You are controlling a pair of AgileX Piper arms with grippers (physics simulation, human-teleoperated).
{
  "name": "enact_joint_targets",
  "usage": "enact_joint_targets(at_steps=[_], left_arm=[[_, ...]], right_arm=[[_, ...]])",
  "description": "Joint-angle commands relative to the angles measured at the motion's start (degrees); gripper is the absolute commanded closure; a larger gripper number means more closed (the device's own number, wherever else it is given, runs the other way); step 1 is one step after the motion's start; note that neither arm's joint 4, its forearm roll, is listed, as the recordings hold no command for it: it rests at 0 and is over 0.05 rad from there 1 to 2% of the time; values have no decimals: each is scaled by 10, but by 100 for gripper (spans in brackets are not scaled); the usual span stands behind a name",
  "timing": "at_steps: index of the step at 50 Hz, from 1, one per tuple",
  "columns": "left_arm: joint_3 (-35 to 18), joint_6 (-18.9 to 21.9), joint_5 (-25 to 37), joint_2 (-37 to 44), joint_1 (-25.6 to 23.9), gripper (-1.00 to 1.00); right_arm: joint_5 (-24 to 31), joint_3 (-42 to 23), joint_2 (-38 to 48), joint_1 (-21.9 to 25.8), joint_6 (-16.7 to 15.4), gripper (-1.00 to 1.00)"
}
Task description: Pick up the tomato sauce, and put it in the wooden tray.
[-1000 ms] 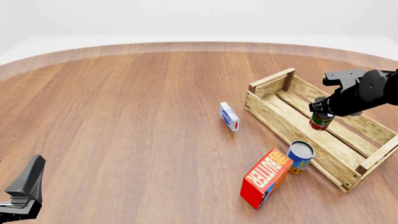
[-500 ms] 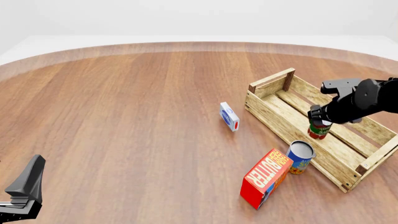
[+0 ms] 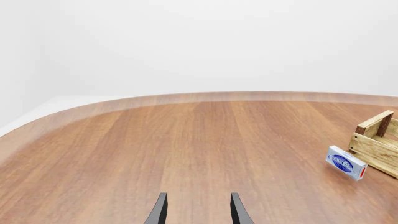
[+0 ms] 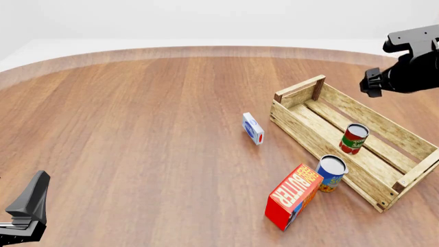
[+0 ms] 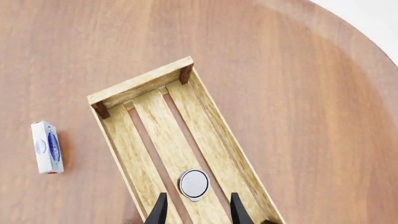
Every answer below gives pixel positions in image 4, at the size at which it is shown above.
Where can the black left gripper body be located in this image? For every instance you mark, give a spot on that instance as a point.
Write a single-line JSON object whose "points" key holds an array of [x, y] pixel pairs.
{"points": [[24, 231]]}

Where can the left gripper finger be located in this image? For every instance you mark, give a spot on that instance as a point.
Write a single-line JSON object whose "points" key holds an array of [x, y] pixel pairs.
{"points": [[32, 198]]}

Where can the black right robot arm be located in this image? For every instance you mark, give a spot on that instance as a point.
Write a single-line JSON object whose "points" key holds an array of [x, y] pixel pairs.
{"points": [[408, 74]]}

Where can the red tomato sauce can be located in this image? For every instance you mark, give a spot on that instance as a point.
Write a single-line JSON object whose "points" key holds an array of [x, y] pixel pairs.
{"points": [[353, 141]]}

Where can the wooden slat tray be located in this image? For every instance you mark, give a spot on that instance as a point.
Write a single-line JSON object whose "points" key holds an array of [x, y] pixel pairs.
{"points": [[356, 159]]}

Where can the small white blue box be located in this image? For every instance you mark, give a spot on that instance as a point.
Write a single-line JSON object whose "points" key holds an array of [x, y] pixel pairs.
{"points": [[253, 128]]}

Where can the red butter box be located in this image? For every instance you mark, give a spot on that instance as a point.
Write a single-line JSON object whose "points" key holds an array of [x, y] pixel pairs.
{"points": [[291, 198]]}

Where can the blue soup can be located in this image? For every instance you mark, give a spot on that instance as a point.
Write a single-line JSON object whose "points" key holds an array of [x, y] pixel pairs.
{"points": [[331, 175]]}

